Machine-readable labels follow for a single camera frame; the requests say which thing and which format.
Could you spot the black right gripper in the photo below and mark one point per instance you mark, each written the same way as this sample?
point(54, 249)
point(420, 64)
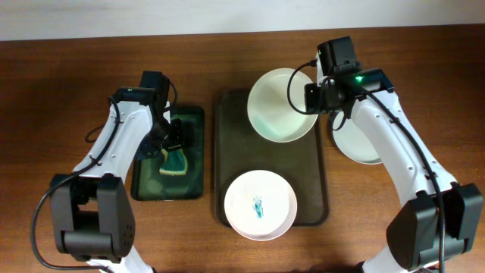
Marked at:
point(311, 105)

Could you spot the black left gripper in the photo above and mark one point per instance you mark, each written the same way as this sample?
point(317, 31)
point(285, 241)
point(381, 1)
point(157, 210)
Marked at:
point(171, 137)

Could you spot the green yellow sponge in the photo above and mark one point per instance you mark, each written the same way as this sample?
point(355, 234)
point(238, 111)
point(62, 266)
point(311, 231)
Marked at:
point(175, 163)

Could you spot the white plate top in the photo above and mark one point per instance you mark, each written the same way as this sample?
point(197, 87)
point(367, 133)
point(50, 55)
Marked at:
point(351, 141)

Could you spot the white plate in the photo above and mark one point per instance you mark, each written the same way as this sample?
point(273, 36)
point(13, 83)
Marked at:
point(351, 141)
point(275, 104)
point(260, 205)

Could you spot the white plate bottom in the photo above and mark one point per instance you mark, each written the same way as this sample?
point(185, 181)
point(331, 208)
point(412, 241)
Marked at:
point(260, 205)

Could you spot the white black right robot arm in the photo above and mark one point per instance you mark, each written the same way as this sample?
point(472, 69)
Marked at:
point(439, 217)

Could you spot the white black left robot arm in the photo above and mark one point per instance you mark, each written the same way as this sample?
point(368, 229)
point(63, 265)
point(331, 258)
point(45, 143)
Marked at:
point(92, 218)

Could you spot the small dark green tray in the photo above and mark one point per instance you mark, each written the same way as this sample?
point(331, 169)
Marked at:
point(149, 185)

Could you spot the large dark brown tray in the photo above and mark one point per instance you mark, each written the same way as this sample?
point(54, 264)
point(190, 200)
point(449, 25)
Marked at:
point(238, 148)

